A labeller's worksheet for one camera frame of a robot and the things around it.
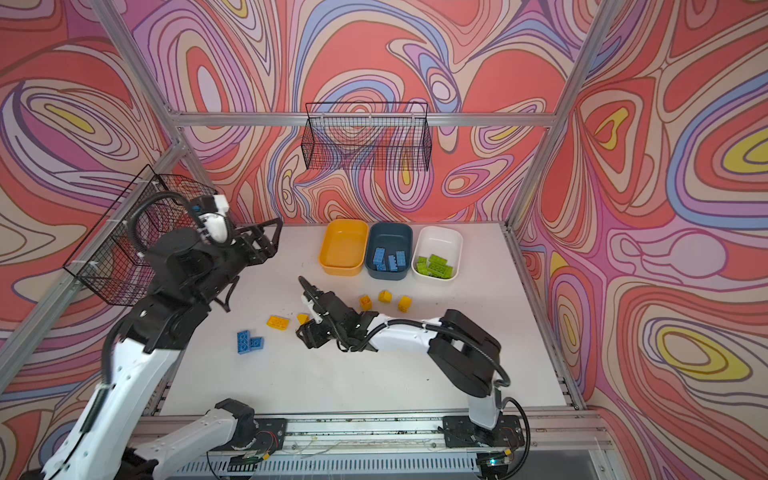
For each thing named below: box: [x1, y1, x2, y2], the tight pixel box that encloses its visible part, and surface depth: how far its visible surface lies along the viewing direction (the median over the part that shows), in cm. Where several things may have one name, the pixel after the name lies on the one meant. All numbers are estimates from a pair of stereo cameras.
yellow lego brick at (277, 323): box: [266, 316, 289, 331], surface depth 94 cm
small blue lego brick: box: [250, 337, 264, 351], surface depth 89 cm
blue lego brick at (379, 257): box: [373, 247, 386, 270], surface depth 107 cm
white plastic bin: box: [411, 226, 463, 281], surface depth 113 cm
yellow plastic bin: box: [318, 219, 369, 276], surface depth 111 cm
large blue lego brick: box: [237, 330, 251, 355], surface depth 87 cm
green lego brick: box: [416, 254, 454, 279], surface depth 103 cm
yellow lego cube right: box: [398, 296, 413, 313], surface depth 99 cm
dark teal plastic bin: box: [365, 222, 414, 280], surface depth 110 cm
